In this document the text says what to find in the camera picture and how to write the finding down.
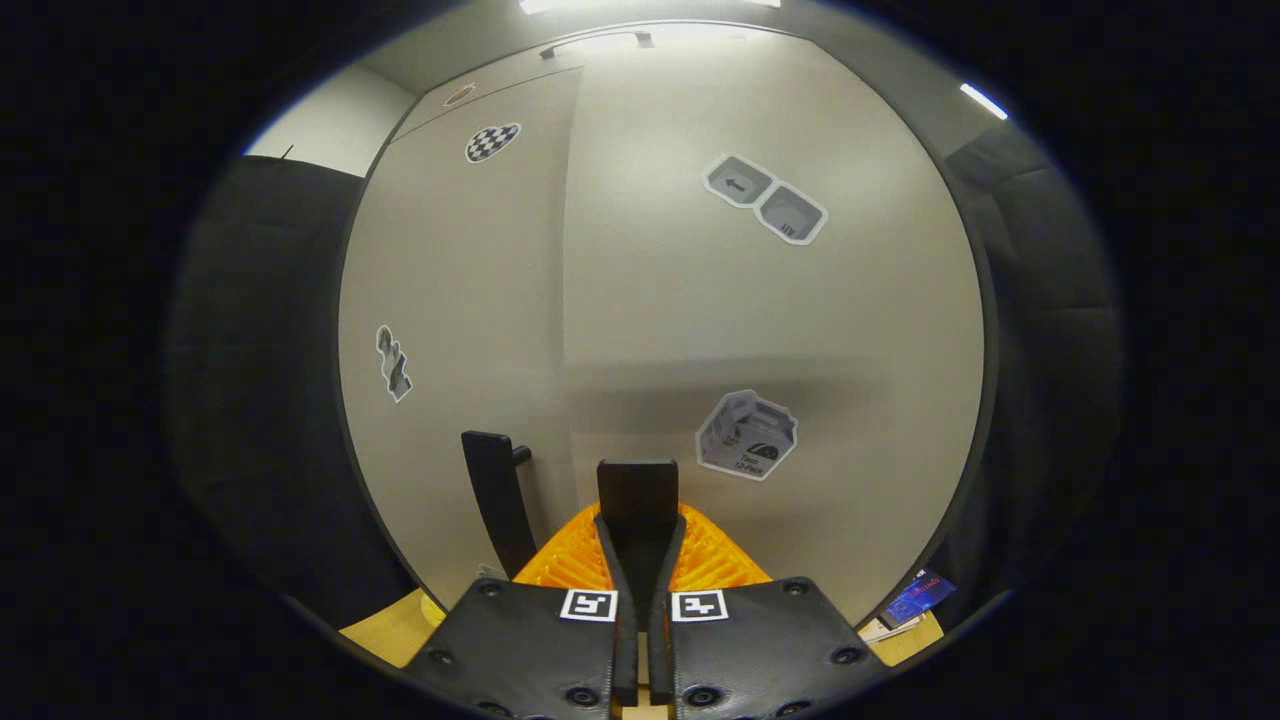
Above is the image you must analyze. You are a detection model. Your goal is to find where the beige cabinet drawer front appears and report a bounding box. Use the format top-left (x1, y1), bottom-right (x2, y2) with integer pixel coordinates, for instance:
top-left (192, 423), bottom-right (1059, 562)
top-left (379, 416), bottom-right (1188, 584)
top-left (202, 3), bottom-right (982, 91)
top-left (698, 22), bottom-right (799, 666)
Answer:
top-left (390, 20), bottom-right (801, 141)

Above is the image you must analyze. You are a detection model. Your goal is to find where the beige shoe cabinet door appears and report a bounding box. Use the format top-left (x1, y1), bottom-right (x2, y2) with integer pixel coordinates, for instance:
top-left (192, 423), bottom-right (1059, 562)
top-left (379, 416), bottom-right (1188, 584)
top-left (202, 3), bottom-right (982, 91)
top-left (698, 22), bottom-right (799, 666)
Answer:
top-left (562, 25), bottom-right (986, 626)
top-left (338, 68), bottom-right (584, 601)

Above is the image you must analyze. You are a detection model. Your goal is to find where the large ceiling light panel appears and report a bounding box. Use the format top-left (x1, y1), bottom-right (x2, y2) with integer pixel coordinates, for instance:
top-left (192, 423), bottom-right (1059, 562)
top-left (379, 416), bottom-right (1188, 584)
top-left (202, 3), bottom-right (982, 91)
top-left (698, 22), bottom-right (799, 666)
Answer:
top-left (518, 0), bottom-right (781, 16)

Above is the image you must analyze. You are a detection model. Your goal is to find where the beige double-door shoe cabinet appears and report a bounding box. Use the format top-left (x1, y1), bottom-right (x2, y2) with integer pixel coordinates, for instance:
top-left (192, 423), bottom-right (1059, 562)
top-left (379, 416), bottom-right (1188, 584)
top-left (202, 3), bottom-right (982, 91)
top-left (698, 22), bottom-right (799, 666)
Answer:
top-left (335, 18), bottom-right (1001, 631)

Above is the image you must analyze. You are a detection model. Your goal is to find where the blue card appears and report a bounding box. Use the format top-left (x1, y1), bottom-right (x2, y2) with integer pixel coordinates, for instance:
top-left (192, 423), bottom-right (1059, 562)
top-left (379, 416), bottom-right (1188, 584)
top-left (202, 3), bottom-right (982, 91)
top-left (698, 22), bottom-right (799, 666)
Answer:
top-left (880, 568), bottom-right (956, 629)

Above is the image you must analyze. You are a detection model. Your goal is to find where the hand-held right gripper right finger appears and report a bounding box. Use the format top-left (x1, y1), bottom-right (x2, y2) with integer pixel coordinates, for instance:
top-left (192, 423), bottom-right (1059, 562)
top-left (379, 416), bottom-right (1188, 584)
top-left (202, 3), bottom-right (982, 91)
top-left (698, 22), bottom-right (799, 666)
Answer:
top-left (645, 505), bottom-right (891, 720)

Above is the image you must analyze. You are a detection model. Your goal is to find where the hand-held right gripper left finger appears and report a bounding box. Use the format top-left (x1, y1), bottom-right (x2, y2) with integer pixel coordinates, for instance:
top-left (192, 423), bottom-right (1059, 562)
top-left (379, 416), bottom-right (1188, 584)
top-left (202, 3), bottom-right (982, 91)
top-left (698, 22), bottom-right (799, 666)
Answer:
top-left (400, 505), bottom-right (641, 720)

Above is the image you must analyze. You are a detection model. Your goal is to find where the small ceiling light panel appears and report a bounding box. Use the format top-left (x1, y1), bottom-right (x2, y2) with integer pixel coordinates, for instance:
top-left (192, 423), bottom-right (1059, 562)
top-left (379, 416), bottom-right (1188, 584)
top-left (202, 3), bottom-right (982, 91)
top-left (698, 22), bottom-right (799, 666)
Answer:
top-left (960, 82), bottom-right (1011, 121)

